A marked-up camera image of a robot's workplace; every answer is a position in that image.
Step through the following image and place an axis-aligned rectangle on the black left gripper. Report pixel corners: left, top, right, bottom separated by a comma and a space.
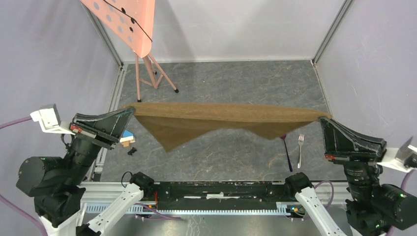
66, 103, 137, 182

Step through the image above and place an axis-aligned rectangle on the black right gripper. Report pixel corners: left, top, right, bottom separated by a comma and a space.
321, 111, 387, 201

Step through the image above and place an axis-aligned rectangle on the brown cloth napkin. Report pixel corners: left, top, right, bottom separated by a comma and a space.
125, 102, 332, 152

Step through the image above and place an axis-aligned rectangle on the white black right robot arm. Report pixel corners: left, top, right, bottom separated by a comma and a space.
320, 118, 417, 236

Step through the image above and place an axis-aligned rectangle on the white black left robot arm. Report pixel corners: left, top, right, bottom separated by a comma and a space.
16, 104, 154, 236

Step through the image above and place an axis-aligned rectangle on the blue white wooden block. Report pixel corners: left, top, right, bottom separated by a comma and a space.
119, 130, 136, 148

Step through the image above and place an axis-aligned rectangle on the small black object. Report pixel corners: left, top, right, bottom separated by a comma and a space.
127, 147, 137, 156

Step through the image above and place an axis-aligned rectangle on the silver fork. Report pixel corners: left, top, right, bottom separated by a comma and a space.
297, 134, 305, 169

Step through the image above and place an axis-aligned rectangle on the purple spoon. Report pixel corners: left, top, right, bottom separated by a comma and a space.
280, 134, 293, 172

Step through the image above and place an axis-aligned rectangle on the pink music stand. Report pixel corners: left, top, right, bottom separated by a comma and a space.
81, 0, 179, 102

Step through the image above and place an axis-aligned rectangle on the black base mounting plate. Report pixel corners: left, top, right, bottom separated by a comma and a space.
142, 180, 312, 210

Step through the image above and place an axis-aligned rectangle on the aluminium frame rail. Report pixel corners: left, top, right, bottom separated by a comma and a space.
83, 4, 124, 182

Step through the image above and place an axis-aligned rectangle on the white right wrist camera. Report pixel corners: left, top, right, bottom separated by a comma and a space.
377, 136, 417, 173

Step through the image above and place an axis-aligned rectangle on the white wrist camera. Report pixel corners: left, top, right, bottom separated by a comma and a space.
377, 136, 417, 173
30, 103, 74, 135

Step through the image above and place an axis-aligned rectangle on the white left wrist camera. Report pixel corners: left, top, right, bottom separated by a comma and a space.
30, 103, 74, 135

